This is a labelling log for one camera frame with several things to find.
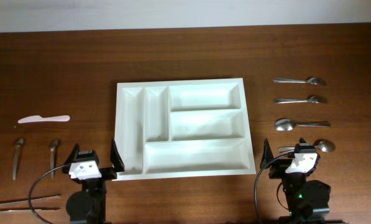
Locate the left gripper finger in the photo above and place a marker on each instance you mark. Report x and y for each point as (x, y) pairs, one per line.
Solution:
(73, 155)
(117, 162)

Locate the large steel spoon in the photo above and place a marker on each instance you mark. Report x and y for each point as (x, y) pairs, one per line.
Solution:
(288, 125)
(323, 145)

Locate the steel fork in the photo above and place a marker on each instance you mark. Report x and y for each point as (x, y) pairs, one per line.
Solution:
(312, 99)
(313, 81)

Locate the steel fork top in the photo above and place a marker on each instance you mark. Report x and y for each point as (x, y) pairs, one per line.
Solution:
(313, 81)

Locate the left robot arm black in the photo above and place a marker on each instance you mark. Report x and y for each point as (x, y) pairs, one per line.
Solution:
(89, 204)

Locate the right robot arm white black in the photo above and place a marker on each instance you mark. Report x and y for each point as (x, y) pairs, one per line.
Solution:
(307, 201)

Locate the small steel teaspoon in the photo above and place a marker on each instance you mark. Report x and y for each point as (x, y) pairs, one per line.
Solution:
(18, 146)
(53, 146)

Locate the pink plastic knife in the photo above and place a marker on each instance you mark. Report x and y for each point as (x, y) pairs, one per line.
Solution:
(38, 118)

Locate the small steel teaspoon far left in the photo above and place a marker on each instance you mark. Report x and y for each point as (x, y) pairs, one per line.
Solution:
(18, 146)

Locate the white plastic cutlery tray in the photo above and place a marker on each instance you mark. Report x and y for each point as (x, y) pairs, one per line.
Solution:
(188, 128)

